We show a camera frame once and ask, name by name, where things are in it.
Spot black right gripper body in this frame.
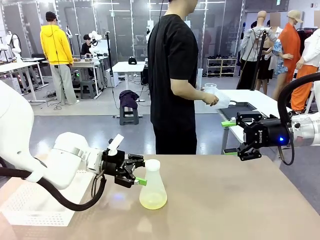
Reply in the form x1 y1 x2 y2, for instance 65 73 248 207
243 118 293 149

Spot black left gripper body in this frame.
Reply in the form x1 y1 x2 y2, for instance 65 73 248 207
101 149 131 186

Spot translucent plastic Erlenmeyer flask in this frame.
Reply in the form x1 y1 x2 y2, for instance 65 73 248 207
138 164 168 211

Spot clear measuring beaker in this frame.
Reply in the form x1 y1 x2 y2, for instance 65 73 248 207
204 82 232 110

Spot person's right forearm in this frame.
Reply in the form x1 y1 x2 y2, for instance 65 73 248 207
170 77 209 104

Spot person's right hand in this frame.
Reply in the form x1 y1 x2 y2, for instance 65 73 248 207
201 92 221 107

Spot black flat tray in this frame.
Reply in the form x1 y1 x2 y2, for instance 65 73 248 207
219 100 259 121

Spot grey plastic step stool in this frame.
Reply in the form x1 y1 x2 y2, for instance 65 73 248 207
79 79 97 100
119 106 140 126

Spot white shoe rack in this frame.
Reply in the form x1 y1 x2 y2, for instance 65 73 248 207
205 57 238 78

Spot dark purple cloth bundle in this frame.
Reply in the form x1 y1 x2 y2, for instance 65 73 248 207
118 89 140 110

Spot figure in blue floral dress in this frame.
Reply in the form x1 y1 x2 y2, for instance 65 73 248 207
268 11 294 101

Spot mannequin in grey shirt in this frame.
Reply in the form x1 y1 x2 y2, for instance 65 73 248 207
240 10 273 93

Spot mannequin white shirt orange trousers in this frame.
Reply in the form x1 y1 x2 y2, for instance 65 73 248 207
290 27 320 114

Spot mannequin in orange coat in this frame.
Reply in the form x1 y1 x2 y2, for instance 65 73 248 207
272 9 304 101

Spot white perforated plastic basket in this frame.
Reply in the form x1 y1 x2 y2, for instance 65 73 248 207
0 153 95 227

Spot small white desk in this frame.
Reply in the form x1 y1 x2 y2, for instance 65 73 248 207
112 61 147 103

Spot person in black T-shirt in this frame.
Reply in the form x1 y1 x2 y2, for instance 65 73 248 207
147 0 201 155

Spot long white work desk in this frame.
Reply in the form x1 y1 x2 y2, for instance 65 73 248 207
41 58 109 99

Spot black pole stand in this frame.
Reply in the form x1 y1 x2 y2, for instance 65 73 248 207
104 31 115 77

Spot seated person in black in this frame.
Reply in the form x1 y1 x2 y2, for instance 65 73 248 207
80 34 95 56

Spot person in yellow hoodie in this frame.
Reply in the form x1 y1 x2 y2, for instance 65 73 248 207
39 10 81 106

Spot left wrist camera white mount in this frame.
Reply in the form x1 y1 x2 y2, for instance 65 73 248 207
107 133 125 157

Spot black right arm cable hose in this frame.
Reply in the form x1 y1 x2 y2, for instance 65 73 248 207
277 72 320 166

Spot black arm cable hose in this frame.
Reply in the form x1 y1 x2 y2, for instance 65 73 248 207
277 72 320 166
0 166 108 212

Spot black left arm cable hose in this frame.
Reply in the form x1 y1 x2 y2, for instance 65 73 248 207
0 166 108 212

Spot black camera tripod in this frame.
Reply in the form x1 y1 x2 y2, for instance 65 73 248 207
243 27 269 91

